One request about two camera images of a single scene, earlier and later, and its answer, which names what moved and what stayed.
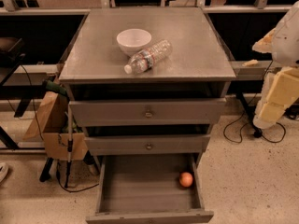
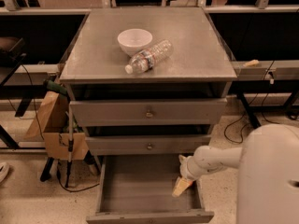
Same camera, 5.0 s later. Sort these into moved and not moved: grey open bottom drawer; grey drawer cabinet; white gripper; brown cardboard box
Moved: white gripper
Not moved: grey drawer cabinet; grey open bottom drawer; brown cardboard box
